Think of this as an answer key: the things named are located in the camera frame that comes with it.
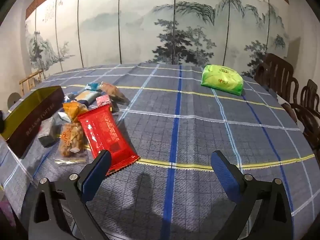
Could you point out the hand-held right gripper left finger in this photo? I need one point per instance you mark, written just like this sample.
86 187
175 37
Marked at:
96 177

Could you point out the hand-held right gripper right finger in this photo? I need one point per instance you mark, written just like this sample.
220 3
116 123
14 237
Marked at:
225 177

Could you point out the red snack packet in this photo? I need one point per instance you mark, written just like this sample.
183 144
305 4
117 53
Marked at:
105 132

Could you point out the dark brown box gold inside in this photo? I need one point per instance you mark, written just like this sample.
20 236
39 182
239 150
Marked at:
30 127

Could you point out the clear bag of nut snacks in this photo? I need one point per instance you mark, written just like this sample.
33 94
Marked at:
71 140

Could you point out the grey plaid tablecloth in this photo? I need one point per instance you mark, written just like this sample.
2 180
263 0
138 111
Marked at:
195 130

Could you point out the dark grey snack packet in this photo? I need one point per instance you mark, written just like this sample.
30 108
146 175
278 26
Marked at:
48 133

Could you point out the small white snack packet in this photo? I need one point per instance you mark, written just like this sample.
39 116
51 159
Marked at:
62 116

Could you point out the orange snack packet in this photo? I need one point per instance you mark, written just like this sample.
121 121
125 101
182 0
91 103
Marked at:
73 110

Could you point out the pink patterned snack packet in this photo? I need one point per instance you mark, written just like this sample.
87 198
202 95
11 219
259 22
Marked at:
103 100

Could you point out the tan striped snack packet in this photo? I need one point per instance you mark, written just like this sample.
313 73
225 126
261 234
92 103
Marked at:
87 96

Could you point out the clear packet of brown snack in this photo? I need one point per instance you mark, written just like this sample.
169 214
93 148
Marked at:
112 91

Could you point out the small teal snack packet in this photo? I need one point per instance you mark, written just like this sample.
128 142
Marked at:
92 86

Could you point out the green tissue pack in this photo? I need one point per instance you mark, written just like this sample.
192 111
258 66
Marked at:
222 80

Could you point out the dark wooden chair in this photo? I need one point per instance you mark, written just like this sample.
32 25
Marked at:
307 110
277 70

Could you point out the grey round disc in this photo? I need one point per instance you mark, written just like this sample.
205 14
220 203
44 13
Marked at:
13 99

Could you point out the landscape painted folding screen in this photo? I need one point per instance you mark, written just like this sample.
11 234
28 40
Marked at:
150 30

